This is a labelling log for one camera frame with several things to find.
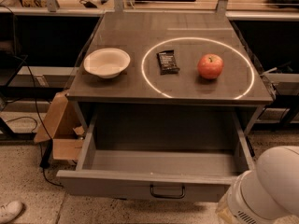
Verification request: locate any white bowl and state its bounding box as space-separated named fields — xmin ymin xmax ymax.
xmin=83 ymin=48 xmax=131 ymax=78

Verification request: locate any red apple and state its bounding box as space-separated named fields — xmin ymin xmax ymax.
xmin=197 ymin=54 xmax=224 ymax=80

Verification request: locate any grey cabinet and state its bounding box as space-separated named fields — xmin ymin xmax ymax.
xmin=65 ymin=10 xmax=275 ymax=135

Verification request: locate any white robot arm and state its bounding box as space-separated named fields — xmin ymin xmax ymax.
xmin=216 ymin=146 xmax=299 ymax=224

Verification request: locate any black floor cable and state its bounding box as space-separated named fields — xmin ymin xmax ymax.
xmin=0 ymin=3 xmax=64 ymax=189

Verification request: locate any black snack bar wrapper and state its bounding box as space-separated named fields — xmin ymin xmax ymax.
xmin=157 ymin=50 xmax=180 ymax=75

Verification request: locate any brown cardboard box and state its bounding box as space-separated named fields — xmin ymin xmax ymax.
xmin=34 ymin=91 xmax=85 ymax=161

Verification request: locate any grey top drawer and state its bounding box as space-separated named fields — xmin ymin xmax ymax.
xmin=57 ymin=106 xmax=253 ymax=202

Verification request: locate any white sneaker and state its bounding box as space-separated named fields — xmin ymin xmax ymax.
xmin=0 ymin=201 xmax=23 ymax=224

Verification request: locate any black top drawer handle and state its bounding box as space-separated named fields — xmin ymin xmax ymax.
xmin=149 ymin=185 xmax=185 ymax=200

